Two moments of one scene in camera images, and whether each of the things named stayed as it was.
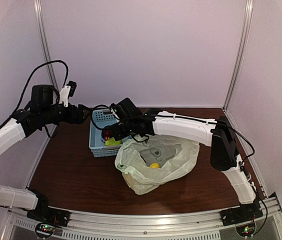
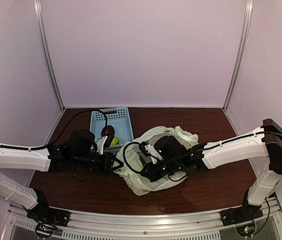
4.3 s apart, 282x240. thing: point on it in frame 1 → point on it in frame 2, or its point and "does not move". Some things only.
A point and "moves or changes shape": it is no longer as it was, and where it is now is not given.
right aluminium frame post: [244, 31] does not move
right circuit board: [246, 229] does not move
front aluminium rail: [203, 225] does not move
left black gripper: [79, 119] → [106, 163]
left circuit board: [44, 230] does not move
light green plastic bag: [147, 165] moves or changes shape
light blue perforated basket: [100, 119] does not move
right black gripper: [118, 134] → [152, 176]
